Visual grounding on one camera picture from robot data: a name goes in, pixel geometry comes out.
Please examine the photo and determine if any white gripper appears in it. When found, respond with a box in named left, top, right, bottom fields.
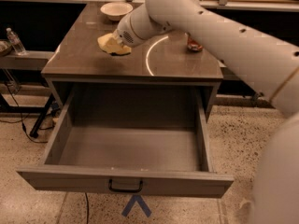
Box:
left=113, top=5, right=172, bottom=48

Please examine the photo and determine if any yellow sponge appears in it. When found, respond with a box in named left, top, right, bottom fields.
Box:
left=97, top=33, right=132, bottom=56

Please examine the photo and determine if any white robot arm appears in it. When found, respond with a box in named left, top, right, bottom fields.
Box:
left=114, top=0, right=299, bottom=224

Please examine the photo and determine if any grey cabinet with top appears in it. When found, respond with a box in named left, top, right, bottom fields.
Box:
left=42, top=2, right=223, bottom=114

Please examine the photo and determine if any open grey top drawer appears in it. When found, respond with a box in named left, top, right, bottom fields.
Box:
left=17, top=84, right=234, bottom=198

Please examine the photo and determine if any white bowl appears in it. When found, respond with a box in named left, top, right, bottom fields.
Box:
left=100, top=2, right=133, bottom=21

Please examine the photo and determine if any red soda can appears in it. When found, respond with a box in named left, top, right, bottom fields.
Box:
left=187, top=35, right=203, bottom=52

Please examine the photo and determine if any clear plastic water bottle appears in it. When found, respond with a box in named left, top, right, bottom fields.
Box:
left=7, top=28, right=26, bottom=56

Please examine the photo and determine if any bowl on side shelf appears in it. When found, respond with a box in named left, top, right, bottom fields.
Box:
left=0, top=40, right=12, bottom=57

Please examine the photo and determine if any black table leg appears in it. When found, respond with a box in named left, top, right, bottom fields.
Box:
left=29, top=94, right=54, bottom=138

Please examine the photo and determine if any black drawer handle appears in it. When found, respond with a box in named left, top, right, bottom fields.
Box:
left=108, top=179, right=143, bottom=193

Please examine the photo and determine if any black floor cable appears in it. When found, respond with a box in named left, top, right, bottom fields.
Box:
left=0, top=84, right=54, bottom=145

